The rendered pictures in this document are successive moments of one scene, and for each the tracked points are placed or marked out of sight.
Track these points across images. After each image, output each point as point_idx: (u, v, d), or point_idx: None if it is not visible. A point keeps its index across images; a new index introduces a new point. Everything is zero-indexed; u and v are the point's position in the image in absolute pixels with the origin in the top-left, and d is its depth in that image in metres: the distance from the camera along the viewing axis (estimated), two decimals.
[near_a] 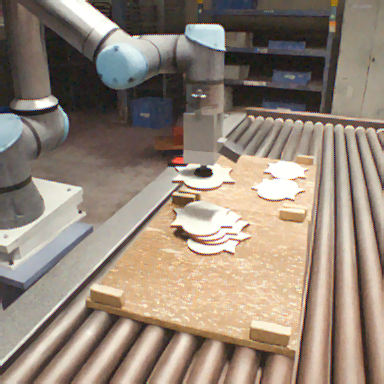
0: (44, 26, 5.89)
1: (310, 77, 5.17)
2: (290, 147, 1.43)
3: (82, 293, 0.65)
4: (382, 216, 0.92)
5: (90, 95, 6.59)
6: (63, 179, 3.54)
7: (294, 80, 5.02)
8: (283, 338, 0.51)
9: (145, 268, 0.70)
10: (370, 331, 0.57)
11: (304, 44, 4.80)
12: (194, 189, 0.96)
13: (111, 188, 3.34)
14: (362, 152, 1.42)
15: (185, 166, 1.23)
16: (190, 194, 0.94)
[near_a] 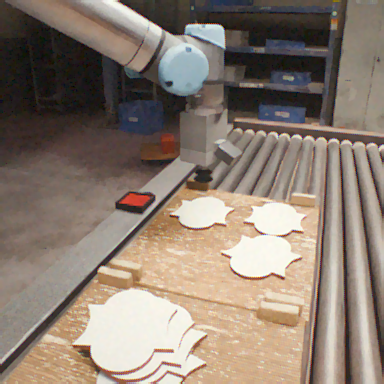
0: (29, 25, 5.55)
1: (310, 78, 4.84)
2: (284, 176, 1.10)
3: None
4: None
5: (79, 97, 6.26)
6: (39, 192, 3.21)
7: (293, 82, 4.68)
8: None
9: None
10: None
11: (304, 43, 4.46)
12: (132, 262, 0.63)
13: (90, 203, 3.01)
14: (378, 181, 1.09)
15: (138, 209, 0.90)
16: (124, 272, 0.61)
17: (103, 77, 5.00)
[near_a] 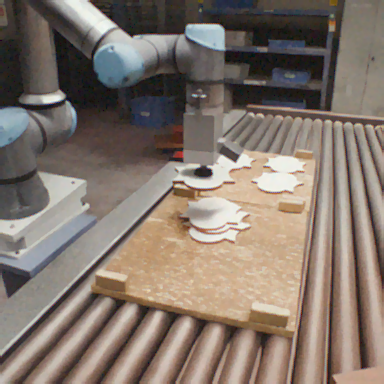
0: None
1: (310, 76, 5.20)
2: (289, 143, 1.46)
3: (87, 279, 0.68)
4: (379, 208, 0.94)
5: (91, 94, 6.62)
6: None
7: (294, 79, 5.04)
8: (282, 319, 0.54)
9: (148, 256, 0.72)
10: (366, 314, 0.60)
11: (304, 43, 4.82)
12: None
13: (112, 186, 3.37)
14: (360, 147, 1.44)
15: None
16: None
17: None
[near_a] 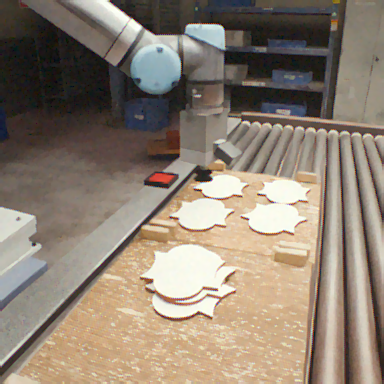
0: (36, 25, 5.69)
1: (311, 77, 4.98)
2: (289, 160, 1.24)
3: (2, 379, 0.46)
4: None
5: (85, 96, 6.40)
6: (50, 185, 3.35)
7: (294, 80, 4.82)
8: None
9: (92, 340, 0.51)
10: None
11: (305, 43, 4.61)
12: (168, 221, 0.77)
13: (101, 195, 3.15)
14: (373, 165, 1.23)
15: (164, 185, 1.04)
16: (163, 228, 0.75)
17: (109, 76, 5.14)
